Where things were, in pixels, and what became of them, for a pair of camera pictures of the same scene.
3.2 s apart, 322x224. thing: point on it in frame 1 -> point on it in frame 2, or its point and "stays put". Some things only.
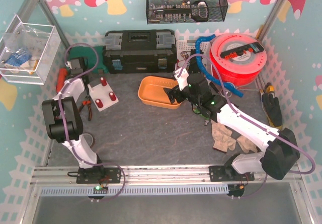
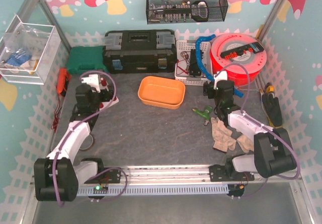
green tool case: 94,55 stays put
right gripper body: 176,93 -> 208,89
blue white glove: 18,58 stays put
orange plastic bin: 152,93 stays put
